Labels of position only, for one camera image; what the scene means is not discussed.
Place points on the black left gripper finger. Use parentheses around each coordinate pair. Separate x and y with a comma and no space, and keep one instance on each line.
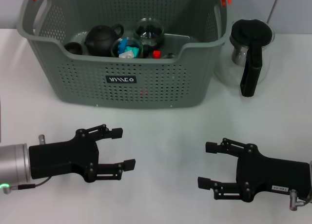
(128,165)
(115,133)

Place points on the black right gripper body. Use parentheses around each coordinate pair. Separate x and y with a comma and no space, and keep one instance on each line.
(273,172)

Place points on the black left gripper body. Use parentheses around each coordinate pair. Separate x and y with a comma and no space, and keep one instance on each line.
(63,158)

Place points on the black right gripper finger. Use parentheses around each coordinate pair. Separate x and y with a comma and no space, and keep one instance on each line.
(212,147)
(204,183)

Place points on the white toy brick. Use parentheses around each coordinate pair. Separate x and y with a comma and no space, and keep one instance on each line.
(126,55)

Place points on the glass teacup black sleeve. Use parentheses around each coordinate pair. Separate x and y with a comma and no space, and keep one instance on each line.
(168,56)
(148,31)
(113,50)

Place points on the cyan toy brick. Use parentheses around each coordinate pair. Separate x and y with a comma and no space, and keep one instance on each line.
(131,49)

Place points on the blue toy brick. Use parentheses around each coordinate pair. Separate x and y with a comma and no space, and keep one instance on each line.
(121,47)

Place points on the grey-green perforated storage bin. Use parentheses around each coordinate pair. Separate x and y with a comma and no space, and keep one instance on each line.
(170,87)

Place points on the small black clay teacup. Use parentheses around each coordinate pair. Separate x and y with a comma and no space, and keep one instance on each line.
(73,48)

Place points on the black clay teapot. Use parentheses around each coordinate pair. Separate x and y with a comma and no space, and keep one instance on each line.
(102,41)

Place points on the glass pitcher black lid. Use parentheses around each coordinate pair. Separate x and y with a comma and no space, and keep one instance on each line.
(251,31)

